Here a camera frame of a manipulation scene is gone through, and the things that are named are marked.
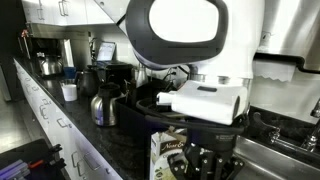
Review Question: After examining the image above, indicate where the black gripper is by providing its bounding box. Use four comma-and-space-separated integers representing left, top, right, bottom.
166, 128, 246, 180

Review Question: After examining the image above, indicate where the white lower cabinet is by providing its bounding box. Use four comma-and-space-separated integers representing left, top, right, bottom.
13, 58, 124, 180

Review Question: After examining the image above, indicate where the white upper cabinet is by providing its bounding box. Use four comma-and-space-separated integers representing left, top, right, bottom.
21, 0, 116, 27

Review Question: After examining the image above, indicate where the white cabinet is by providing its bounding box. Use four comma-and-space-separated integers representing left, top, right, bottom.
21, 0, 116, 27
13, 58, 124, 180

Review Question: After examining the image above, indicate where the chrome faucet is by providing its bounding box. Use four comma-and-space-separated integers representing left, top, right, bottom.
266, 98, 320, 154

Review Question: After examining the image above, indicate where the framed tablet screen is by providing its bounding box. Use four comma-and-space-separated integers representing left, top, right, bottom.
96, 41, 117, 63

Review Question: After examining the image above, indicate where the white cup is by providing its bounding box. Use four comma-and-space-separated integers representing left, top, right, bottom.
61, 83, 78, 102

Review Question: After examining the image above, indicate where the steel thermal carafe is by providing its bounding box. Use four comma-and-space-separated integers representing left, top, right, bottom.
90, 82, 130, 128

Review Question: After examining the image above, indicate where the couscous carton box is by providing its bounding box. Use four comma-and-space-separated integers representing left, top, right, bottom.
149, 129, 188, 180

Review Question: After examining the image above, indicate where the steel paper towel dispenser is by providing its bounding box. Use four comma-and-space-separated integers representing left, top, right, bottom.
254, 0, 320, 75

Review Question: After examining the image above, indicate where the dark blue container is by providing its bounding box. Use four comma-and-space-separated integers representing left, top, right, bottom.
63, 66, 77, 80

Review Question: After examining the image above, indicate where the silver cabinet handle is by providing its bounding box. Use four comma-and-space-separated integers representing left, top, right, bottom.
83, 152, 101, 171
56, 117, 73, 130
58, 0, 65, 17
71, 151, 80, 168
42, 105, 50, 121
76, 159, 84, 177
38, 103, 46, 118

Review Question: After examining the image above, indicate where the steel sink basin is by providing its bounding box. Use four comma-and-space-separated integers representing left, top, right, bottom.
233, 134, 320, 180

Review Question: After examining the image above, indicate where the black kettle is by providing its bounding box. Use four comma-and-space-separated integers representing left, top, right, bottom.
75, 65, 101, 98

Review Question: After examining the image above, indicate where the white paper towel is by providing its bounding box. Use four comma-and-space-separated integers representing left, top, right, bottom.
252, 59, 298, 83

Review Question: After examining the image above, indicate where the steel coffee brewer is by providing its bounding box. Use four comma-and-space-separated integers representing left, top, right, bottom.
18, 23, 75, 78

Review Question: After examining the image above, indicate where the black dish rack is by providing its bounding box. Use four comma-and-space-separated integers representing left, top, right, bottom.
115, 78, 188, 144

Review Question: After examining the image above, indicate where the black power plug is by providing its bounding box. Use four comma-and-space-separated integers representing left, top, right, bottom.
163, 68, 179, 83

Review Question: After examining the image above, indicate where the black coffee machine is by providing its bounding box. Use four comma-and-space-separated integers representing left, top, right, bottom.
96, 60, 134, 88

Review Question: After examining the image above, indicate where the steel water bottle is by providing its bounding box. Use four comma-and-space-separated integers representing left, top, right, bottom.
134, 63, 150, 88

